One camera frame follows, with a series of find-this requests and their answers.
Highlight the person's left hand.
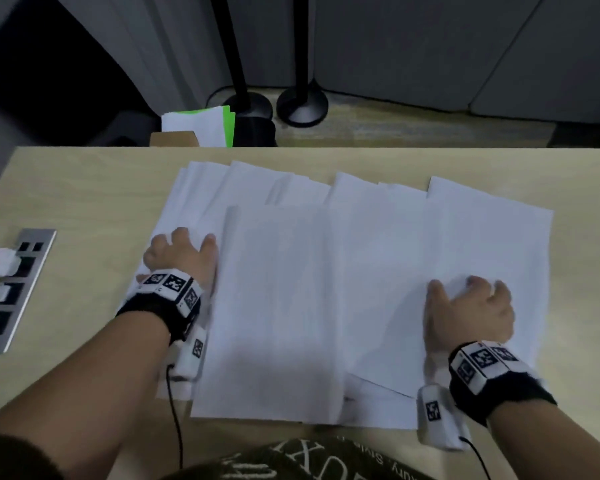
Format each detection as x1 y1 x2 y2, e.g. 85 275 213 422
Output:
144 227 220 291

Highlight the brown cardboard box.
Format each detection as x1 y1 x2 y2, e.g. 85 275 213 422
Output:
149 130 202 148

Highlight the thin black cable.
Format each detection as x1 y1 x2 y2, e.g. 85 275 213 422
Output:
459 436 494 480
165 364 186 470

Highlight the white and green paper stack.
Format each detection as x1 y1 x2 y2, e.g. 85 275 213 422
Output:
161 106 237 148

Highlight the grey desk socket panel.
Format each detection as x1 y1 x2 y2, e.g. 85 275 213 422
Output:
0 228 57 355

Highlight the black chair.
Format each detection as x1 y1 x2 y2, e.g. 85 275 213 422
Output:
0 0 162 147

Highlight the black wristband with marker tiles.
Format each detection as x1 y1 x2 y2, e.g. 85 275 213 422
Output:
116 268 204 345
447 340 558 428

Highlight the black pole stand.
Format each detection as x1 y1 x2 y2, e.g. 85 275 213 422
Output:
206 0 274 121
276 0 330 128

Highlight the person's right forearm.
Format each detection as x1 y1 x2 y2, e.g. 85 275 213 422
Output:
485 399 600 480

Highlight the person's left forearm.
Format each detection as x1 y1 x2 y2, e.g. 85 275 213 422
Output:
0 309 173 480

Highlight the person's right hand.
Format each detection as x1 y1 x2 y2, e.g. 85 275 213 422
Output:
424 275 516 354

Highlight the dark printed shirt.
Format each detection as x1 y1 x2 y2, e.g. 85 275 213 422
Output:
0 434 436 480

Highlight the spread of white paper sheets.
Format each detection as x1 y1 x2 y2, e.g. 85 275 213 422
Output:
116 161 555 430

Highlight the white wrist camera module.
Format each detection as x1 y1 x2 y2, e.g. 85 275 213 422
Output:
417 385 474 452
169 325 209 383

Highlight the single white paper page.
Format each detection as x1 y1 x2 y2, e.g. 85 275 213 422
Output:
342 195 554 398

